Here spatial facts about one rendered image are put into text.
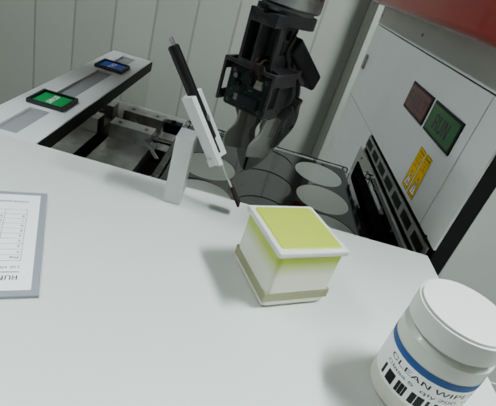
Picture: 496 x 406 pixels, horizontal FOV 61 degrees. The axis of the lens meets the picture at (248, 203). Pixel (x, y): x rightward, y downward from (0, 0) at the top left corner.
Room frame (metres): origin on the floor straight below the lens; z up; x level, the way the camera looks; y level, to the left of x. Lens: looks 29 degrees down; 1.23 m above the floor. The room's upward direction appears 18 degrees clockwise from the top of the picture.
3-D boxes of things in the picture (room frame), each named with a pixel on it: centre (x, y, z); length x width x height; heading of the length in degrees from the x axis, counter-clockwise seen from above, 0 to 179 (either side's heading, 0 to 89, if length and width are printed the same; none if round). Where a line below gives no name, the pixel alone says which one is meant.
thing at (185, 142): (0.44, 0.07, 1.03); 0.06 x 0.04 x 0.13; 94
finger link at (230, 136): (0.54, 0.04, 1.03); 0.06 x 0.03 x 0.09; 156
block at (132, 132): (0.73, 0.25, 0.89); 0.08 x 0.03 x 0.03; 94
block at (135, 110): (0.81, 0.26, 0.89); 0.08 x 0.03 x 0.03; 94
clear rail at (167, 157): (0.68, 0.16, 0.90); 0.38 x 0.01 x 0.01; 4
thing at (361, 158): (0.72, -0.23, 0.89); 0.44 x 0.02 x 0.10; 4
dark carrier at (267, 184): (0.69, -0.02, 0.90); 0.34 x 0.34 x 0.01; 4
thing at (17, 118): (0.73, 0.35, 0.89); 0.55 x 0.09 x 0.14; 4
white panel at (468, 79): (0.90, -0.23, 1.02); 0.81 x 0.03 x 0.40; 4
